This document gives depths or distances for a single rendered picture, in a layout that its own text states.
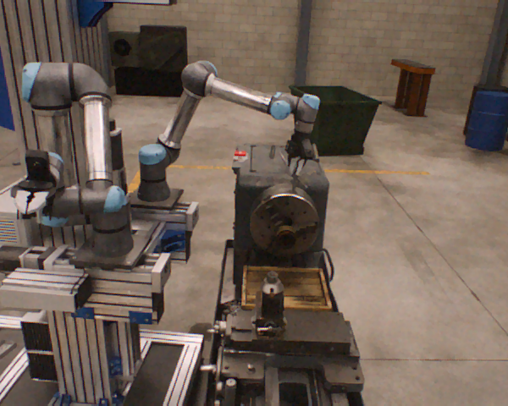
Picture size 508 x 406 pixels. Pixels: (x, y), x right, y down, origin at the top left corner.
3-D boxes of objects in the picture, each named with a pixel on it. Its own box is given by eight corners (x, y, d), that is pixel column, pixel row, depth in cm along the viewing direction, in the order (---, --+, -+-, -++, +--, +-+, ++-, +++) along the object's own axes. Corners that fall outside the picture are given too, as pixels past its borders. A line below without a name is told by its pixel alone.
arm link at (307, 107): (302, 92, 195) (322, 97, 194) (295, 117, 199) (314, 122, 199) (300, 94, 188) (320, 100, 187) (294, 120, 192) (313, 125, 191)
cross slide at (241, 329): (227, 318, 167) (227, 308, 165) (341, 322, 168) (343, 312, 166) (223, 349, 152) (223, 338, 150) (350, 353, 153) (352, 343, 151)
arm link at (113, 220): (128, 228, 157) (124, 193, 152) (86, 232, 153) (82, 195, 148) (127, 214, 168) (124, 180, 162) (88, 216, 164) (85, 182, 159)
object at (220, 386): (214, 375, 180) (215, 327, 171) (240, 375, 181) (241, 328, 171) (207, 433, 156) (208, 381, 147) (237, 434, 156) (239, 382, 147)
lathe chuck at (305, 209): (244, 240, 218) (258, 180, 206) (306, 252, 221) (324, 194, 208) (243, 249, 209) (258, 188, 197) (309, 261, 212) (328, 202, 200)
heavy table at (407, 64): (383, 101, 1105) (390, 58, 1066) (401, 101, 1108) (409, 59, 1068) (406, 116, 958) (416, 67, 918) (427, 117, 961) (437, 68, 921)
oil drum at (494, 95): (457, 140, 786) (469, 89, 751) (491, 141, 790) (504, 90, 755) (474, 150, 731) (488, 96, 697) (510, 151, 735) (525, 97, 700)
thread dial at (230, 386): (224, 399, 150) (225, 376, 146) (235, 399, 150) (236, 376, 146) (223, 408, 146) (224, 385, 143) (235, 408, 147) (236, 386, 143)
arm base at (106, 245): (82, 255, 158) (80, 230, 154) (101, 235, 172) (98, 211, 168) (124, 259, 157) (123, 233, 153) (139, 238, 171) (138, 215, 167)
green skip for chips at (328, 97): (284, 137, 760) (288, 85, 726) (336, 135, 783) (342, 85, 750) (313, 161, 641) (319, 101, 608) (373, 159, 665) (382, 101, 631)
